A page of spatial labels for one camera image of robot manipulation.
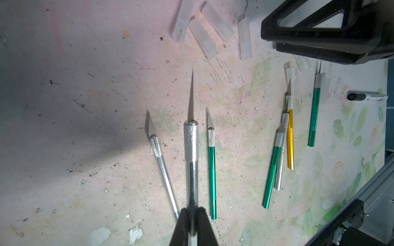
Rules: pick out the yellow carving knife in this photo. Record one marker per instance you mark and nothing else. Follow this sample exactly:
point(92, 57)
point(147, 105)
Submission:
point(289, 110)

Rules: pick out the dark green carving knife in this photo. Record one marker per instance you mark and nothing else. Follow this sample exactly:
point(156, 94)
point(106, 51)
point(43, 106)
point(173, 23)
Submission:
point(273, 167)

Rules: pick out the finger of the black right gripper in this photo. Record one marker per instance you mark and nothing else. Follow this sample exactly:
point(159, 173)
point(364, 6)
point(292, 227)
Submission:
point(354, 26)
point(333, 56)

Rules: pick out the green knife row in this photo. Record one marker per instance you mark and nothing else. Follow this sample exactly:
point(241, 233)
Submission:
point(211, 162)

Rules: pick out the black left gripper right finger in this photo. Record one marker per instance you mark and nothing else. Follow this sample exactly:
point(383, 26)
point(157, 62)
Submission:
point(205, 234)

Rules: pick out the silver carving knife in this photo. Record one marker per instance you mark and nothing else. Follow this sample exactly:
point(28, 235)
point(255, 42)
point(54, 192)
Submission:
point(280, 160)

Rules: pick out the aluminium front rail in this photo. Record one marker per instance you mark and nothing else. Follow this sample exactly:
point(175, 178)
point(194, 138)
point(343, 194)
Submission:
point(368, 220)

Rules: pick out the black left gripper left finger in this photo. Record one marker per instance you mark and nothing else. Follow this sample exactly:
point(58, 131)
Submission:
point(181, 231)

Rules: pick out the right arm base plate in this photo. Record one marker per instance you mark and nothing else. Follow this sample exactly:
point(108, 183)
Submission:
point(353, 214)

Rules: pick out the black marker pen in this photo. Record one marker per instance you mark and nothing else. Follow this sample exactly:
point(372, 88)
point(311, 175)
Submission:
point(359, 96)

